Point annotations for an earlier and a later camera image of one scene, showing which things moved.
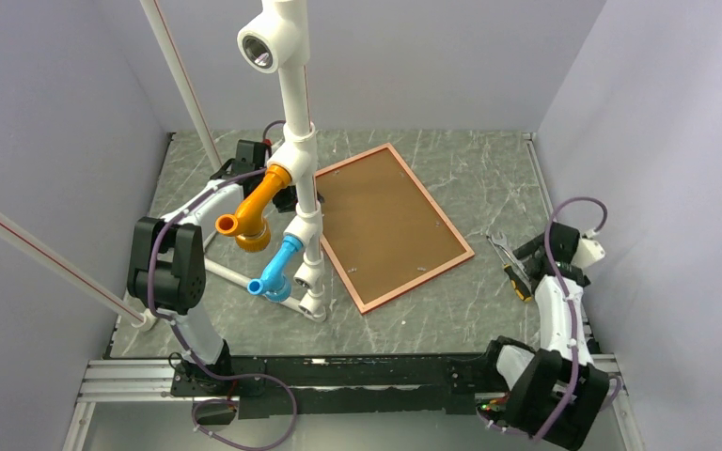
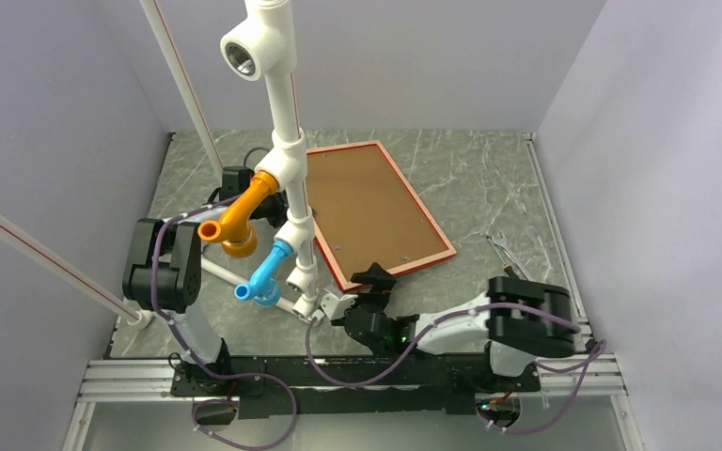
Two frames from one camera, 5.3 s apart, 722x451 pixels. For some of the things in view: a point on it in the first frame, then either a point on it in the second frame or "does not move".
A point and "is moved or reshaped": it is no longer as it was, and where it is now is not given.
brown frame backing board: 380,227 is moved or reshaped
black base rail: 267,385 does not move
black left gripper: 289,202 → 281,206
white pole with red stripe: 163,36 does not move
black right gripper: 528,250 → 383,283
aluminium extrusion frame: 107,381 does not move
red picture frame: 399,291 → 365,212
